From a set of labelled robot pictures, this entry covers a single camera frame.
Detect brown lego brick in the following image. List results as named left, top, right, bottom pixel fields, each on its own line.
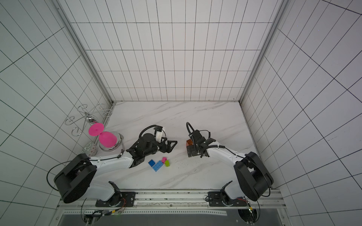
left=186, top=139, right=193, bottom=147

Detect silver wire cup rack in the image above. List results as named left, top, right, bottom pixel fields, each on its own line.
left=64, top=104, right=113, bottom=137

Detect aluminium mounting rail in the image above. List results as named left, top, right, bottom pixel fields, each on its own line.
left=58, top=188, right=286, bottom=211

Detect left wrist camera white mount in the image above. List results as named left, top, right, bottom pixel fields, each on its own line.
left=155, top=125, right=165, bottom=143

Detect light blue lego brick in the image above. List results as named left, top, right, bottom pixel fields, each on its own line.
left=152, top=161, right=164, bottom=172

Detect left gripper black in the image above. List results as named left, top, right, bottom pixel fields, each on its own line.
left=145, top=137, right=177, bottom=156

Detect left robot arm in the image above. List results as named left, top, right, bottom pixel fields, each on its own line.
left=54, top=133, right=178, bottom=203

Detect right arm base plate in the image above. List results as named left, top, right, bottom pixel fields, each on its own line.
left=205, top=181, right=248, bottom=207

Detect patterned white mug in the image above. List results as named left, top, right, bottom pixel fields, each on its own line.
left=82, top=142, right=97, bottom=157

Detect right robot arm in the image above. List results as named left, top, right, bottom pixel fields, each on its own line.
left=187, top=130, right=274, bottom=202

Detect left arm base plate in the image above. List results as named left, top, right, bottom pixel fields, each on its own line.
left=95, top=192, right=136, bottom=208

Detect dark blue lego brick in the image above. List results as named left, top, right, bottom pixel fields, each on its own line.
left=149, top=160, right=155, bottom=167

